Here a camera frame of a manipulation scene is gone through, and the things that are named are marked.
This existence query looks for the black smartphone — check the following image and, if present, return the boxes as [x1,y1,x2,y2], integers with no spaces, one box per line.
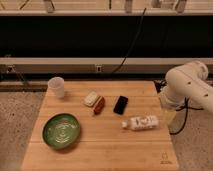
[113,96,128,115]

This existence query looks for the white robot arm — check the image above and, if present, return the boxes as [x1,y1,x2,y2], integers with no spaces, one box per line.
[159,61,213,125]

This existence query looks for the white plastic cup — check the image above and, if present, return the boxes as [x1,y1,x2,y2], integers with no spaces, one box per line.
[48,77,65,98]

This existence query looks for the black hanging cable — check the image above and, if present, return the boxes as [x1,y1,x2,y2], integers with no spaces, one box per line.
[111,7,148,74]

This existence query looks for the white plastic bottle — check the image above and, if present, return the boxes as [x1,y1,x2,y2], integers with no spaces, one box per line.
[122,115,159,131]

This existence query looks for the brown oblong block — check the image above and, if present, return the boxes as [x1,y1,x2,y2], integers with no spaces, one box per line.
[93,98,105,115]

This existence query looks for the white wall outlet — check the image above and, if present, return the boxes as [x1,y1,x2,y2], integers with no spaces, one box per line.
[97,66,102,72]

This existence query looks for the green ceramic bowl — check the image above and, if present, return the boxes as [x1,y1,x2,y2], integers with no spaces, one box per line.
[42,113,81,150]

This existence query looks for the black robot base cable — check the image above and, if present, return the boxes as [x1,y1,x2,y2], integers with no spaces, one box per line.
[153,79,204,136]

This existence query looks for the translucent yellowish pusher tool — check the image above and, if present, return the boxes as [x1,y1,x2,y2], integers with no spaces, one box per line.
[163,109,176,125]

